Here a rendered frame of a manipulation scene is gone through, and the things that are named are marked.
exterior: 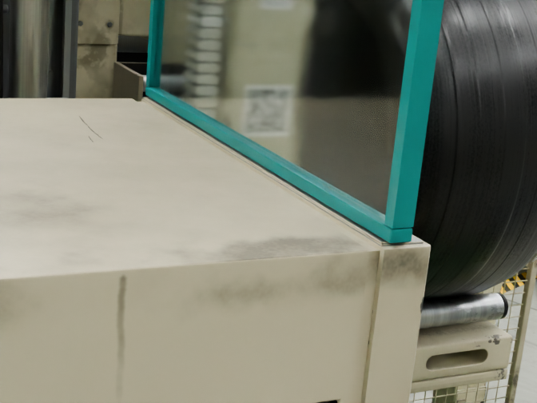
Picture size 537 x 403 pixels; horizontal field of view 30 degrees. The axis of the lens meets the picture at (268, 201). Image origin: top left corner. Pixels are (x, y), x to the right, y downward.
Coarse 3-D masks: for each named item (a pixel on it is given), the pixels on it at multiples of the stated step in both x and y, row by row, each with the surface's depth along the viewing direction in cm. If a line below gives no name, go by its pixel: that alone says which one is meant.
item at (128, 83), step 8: (120, 64) 185; (128, 64) 188; (136, 64) 189; (144, 64) 190; (120, 72) 184; (128, 72) 180; (136, 72) 178; (144, 72) 190; (120, 80) 185; (128, 80) 180; (136, 80) 176; (144, 80) 177; (120, 88) 185; (128, 88) 181; (136, 88) 177; (144, 88) 178; (120, 96) 185; (128, 96) 181; (136, 96) 177; (144, 96) 191
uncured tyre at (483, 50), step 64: (448, 0) 139; (512, 0) 144; (448, 64) 135; (512, 64) 139; (448, 128) 135; (512, 128) 138; (448, 192) 137; (512, 192) 141; (448, 256) 144; (512, 256) 150
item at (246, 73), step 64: (192, 0) 107; (256, 0) 93; (320, 0) 82; (384, 0) 73; (192, 64) 108; (256, 64) 93; (320, 64) 82; (384, 64) 74; (256, 128) 94; (320, 128) 83; (384, 128) 74; (320, 192) 82; (384, 192) 74
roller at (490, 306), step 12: (432, 300) 160; (444, 300) 161; (456, 300) 161; (468, 300) 162; (480, 300) 163; (492, 300) 164; (504, 300) 165; (432, 312) 158; (444, 312) 159; (456, 312) 160; (468, 312) 161; (480, 312) 162; (492, 312) 163; (504, 312) 165; (420, 324) 158; (432, 324) 159; (444, 324) 160; (456, 324) 162
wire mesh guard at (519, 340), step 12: (528, 264) 232; (516, 276) 231; (528, 276) 233; (504, 288) 230; (528, 288) 233; (528, 300) 234; (528, 312) 235; (516, 336) 237; (516, 348) 238; (516, 360) 238; (516, 372) 239; (516, 384) 240; (444, 396) 232; (456, 396) 234
